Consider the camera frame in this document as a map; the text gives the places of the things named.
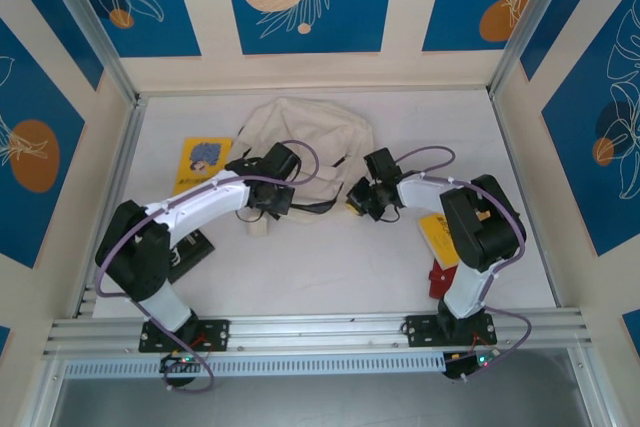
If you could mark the black book deer print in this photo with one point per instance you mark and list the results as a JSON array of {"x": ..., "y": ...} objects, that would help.
[{"x": 195, "y": 252}]

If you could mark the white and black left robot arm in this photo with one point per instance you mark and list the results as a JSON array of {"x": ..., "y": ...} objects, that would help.
[{"x": 200, "y": 202}]

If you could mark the blue poster cream circle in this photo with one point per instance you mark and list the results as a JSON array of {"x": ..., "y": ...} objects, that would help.
[{"x": 350, "y": 22}]

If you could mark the aluminium corner post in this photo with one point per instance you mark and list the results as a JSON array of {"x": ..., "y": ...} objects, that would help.
[
  {"x": 530, "y": 17},
  {"x": 85, "y": 22}
]

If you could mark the yellow book cartoon person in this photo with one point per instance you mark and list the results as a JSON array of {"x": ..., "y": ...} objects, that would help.
[{"x": 437, "y": 239}]

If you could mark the long aluminium mounting rail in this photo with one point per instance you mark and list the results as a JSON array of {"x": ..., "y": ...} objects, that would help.
[{"x": 320, "y": 329}]

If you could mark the beige canvas backpack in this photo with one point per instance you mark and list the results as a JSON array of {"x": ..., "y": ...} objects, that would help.
[{"x": 310, "y": 122}]

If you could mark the small controller circuit board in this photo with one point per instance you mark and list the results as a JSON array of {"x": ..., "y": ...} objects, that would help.
[
  {"x": 467, "y": 362},
  {"x": 186, "y": 360}
]

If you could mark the yellow book blue-haired figure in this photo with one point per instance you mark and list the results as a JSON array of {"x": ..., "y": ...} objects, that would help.
[{"x": 205, "y": 154}]

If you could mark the small blue poster corner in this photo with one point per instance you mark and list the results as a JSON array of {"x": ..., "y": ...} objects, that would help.
[
  {"x": 4, "y": 342},
  {"x": 632, "y": 329}
]

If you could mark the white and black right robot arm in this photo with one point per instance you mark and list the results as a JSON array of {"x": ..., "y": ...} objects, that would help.
[{"x": 425, "y": 194}]

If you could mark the aluminium side rail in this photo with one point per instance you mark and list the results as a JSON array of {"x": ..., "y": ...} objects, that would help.
[
  {"x": 522, "y": 197},
  {"x": 120, "y": 182}
]

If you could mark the narrow blue floral poster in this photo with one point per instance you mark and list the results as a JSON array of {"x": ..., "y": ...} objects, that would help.
[
  {"x": 550, "y": 32},
  {"x": 82, "y": 54}
]

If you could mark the blue poster dark circle leaves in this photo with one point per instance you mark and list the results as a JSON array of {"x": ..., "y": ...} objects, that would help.
[{"x": 590, "y": 172}]

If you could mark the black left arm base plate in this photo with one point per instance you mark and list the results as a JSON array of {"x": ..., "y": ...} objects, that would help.
[{"x": 220, "y": 334}]

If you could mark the blue poster large orange circle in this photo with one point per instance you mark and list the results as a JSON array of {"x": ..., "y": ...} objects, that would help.
[{"x": 30, "y": 97}]

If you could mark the aluminium lower frame bar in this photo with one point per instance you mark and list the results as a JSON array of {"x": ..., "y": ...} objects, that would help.
[
  {"x": 42, "y": 397},
  {"x": 600, "y": 402}
]

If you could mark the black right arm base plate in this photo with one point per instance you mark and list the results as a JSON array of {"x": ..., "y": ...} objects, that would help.
[{"x": 417, "y": 332}]

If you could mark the blue poster fern orange circle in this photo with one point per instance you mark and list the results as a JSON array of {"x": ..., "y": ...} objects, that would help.
[{"x": 450, "y": 7}]

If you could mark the blue poster small orange circle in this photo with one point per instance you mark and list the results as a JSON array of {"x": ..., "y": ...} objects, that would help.
[{"x": 165, "y": 22}]

